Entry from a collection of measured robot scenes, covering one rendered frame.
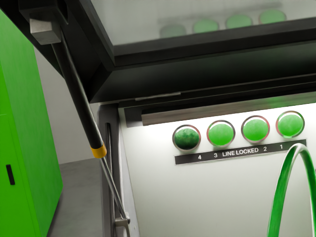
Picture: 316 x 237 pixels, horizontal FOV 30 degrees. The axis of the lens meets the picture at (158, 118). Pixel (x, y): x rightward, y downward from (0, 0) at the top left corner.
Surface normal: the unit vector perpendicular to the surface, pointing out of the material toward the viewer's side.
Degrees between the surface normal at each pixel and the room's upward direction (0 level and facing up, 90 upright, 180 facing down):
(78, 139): 90
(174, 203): 90
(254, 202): 90
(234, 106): 90
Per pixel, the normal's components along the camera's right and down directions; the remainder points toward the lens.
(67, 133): 0.11, 0.30
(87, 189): -0.15, -0.94
